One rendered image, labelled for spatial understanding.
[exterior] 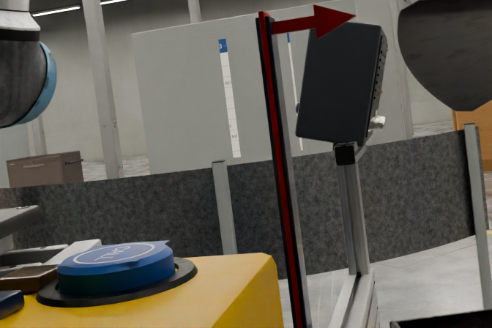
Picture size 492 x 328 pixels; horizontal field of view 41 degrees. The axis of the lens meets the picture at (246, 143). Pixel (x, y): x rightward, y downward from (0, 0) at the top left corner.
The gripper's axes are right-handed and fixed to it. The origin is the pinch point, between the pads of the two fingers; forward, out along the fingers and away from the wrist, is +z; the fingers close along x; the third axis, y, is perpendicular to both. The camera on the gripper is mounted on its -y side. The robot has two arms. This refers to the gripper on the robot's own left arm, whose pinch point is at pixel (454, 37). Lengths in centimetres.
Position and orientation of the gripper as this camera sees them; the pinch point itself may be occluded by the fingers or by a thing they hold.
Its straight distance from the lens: 51.2
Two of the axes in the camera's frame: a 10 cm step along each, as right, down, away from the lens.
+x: 9.6, -1.2, -2.5
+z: 0.5, 9.7, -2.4
